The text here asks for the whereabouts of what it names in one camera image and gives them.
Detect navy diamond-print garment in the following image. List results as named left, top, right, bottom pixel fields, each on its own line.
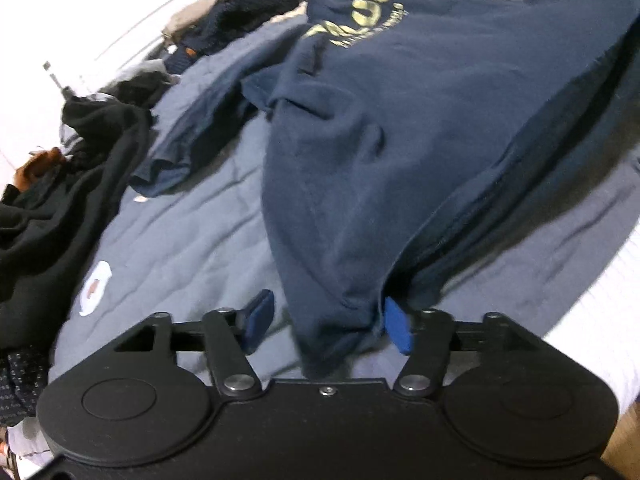
left=0, top=347, right=51, bottom=428

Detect beige pants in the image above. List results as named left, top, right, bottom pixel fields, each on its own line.
left=160, top=7, right=211, bottom=46

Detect navy t-shirt with yellow print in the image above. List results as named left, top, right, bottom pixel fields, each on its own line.
left=129, top=0, right=640, bottom=383

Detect white printed bed sheet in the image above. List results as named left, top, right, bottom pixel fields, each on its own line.
left=542, top=237, right=640, bottom=356

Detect black garment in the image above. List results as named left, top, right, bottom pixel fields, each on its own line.
left=0, top=95, right=156, bottom=351
left=97, top=71, right=173, bottom=108

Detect navy dotted garment brown trim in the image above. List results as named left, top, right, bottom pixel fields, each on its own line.
left=160, top=0, right=313, bottom=73

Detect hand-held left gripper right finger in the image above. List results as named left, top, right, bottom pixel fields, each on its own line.
left=383, top=297, right=547, bottom=401

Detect orange-brown garment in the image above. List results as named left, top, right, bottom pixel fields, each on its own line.
left=10, top=147, right=68, bottom=193

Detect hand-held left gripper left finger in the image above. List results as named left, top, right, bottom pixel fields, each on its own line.
left=112, top=290, right=276, bottom=398

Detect grey quilted fish-print blanket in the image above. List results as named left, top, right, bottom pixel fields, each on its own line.
left=47, top=0, right=640, bottom=413

